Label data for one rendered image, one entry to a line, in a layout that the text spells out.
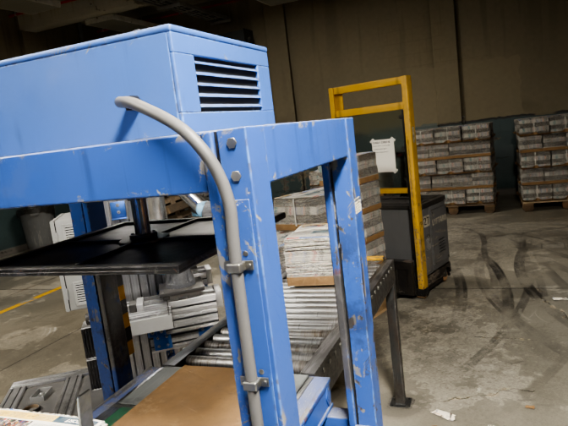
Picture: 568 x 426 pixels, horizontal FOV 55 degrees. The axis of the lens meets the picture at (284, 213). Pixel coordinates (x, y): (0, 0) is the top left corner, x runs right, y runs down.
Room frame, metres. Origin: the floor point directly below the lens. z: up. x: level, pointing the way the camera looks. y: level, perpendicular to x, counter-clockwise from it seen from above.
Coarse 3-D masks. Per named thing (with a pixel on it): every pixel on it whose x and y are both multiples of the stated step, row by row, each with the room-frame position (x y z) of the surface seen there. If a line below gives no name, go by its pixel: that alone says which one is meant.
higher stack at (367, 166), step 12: (360, 156) 4.13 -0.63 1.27; (372, 156) 4.27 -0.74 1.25; (360, 168) 4.13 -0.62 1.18; (372, 168) 4.25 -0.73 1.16; (360, 192) 4.10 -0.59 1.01; (372, 192) 4.22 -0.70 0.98; (372, 204) 4.21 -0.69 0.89; (372, 216) 4.20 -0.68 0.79; (372, 228) 4.17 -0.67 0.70; (372, 252) 4.15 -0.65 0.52; (384, 252) 4.30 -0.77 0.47; (384, 300) 4.24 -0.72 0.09
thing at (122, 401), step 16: (160, 368) 1.75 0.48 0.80; (176, 368) 1.73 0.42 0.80; (128, 384) 1.66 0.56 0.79; (144, 384) 1.63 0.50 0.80; (160, 384) 1.62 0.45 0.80; (304, 384) 1.51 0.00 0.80; (320, 384) 1.50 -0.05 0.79; (112, 400) 1.56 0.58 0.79; (128, 400) 1.53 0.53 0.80; (304, 400) 1.42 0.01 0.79; (320, 400) 1.46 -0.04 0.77; (96, 416) 1.47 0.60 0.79; (112, 416) 1.45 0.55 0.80; (304, 416) 1.33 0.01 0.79; (320, 416) 1.45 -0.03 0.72
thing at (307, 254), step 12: (288, 240) 2.50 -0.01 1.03; (300, 240) 2.48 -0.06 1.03; (312, 240) 2.46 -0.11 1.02; (324, 240) 2.45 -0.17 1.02; (288, 252) 2.50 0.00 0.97; (300, 252) 2.49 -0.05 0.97; (312, 252) 2.47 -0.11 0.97; (324, 252) 2.46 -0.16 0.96; (288, 264) 2.51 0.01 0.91; (300, 264) 2.49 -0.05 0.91; (312, 264) 2.47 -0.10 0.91; (324, 264) 2.46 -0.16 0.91; (288, 276) 2.51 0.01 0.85; (300, 276) 2.49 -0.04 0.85
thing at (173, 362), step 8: (224, 320) 2.14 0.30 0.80; (216, 328) 2.07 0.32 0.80; (200, 336) 1.99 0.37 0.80; (208, 336) 1.98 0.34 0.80; (192, 344) 1.92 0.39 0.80; (200, 344) 1.92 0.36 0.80; (184, 352) 1.85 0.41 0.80; (192, 352) 1.86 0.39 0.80; (168, 360) 1.80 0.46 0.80; (176, 360) 1.79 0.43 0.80; (184, 360) 1.81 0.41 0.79
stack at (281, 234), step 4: (276, 232) 3.80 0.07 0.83; (280, 232) 3.78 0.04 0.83; (284, 232) 3.76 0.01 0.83; (288, 232) 3.75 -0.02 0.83; (292, 232) 3.73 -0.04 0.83; (276, 236) 3.68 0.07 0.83; (280, 236) 3.67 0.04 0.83; (284, 236) 3.65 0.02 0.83; (280, 240) 3.52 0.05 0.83; (280, 244) 3.38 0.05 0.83; (284, 244) 3.37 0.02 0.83; (280, 248) 3.31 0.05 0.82; (284, 248) 3.35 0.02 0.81; (280, 252) 3.32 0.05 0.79; (280, 256) 3.31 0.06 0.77; (284, 256) 3.34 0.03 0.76; (280, 260) 3.30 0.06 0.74; (284, 260) 3.34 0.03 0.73; (280, 264) 3.30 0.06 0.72; (284, 264) 3.34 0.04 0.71; (284, 268) 3.33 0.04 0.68
